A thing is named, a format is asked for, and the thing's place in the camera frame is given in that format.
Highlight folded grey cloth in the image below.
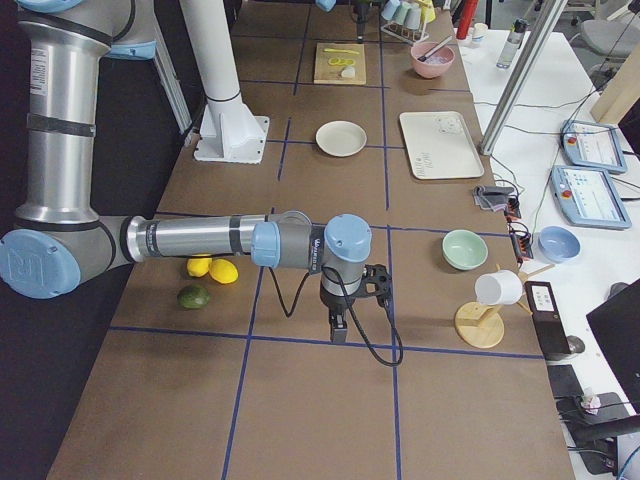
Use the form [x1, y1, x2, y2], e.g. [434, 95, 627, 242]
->
[473, 185, 515, 212]

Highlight teach pendant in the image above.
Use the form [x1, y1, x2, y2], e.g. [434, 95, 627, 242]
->
[560, 120, 628, 174]
[551, 165, 632, 230]

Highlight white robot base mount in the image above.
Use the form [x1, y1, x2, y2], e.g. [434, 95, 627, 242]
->
[180, 0, 270, 164]

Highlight far teach pendant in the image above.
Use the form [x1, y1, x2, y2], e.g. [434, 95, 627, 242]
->
[560, 120, 628, 174]

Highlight pink bowl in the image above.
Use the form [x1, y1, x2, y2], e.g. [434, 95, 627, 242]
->
[410, 41, 456, 79]

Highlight aluminium frame post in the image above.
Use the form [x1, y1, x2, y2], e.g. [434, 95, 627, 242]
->
[479, 0, 568, 156]

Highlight yellow plastic knife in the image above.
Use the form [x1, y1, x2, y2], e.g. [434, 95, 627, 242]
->
[323, 48, 360, 55]

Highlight wooden mug stand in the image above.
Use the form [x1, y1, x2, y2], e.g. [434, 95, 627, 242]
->
[454, 264, 554, 349]

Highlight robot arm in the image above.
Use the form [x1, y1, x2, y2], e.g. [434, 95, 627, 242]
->
[1, 1, 374, 343]
[314, 0, 373, 44]

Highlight white mug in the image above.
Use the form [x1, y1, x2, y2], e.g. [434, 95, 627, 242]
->
[474, 270, 523, 305]

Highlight water bottle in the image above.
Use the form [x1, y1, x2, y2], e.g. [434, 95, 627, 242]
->
[496, 18, 528, 69]

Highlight blue bowl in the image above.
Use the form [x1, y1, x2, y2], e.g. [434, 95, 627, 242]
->
[538, 226, 581, 264]

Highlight near teach pendant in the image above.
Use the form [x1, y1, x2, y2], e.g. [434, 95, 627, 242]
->
[551, 165, 632, 230]

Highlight white round plate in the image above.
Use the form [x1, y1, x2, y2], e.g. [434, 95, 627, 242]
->
[315, 120, 367, 157]

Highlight green bowl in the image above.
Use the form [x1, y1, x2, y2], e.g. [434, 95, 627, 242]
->
[442, 229, 488, 271]

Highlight yellow lemon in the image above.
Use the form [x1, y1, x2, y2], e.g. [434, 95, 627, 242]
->
[186, 256, 212, 278]
[209, 258, 239, 285]

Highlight white bear tray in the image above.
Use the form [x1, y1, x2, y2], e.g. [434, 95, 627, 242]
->
[399, 111, 484, 180]

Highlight black box with label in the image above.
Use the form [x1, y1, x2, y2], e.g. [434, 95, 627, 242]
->
[524, 281, 571, 361]

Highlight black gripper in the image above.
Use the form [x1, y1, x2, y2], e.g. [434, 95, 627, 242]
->
[353, 0, 372, 44]
[320, 287, 360, 343]

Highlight white wire cup rack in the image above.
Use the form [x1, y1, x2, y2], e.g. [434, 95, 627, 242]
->
[380, 0, 436, 44]

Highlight clear ice cubes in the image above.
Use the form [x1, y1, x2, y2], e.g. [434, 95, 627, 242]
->
[423, 56, 449, 65]

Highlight bamboo cutting board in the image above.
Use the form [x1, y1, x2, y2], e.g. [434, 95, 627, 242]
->
[313, 42, 367, 85]

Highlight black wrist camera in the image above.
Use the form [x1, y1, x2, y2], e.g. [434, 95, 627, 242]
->
[361, 264, 392, 308]

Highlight green lime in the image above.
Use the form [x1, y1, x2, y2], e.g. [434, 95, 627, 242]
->
[177, 285, 211, 309]

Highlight red cylinder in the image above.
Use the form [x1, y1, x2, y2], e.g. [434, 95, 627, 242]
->
[456, 0, 478, 40]

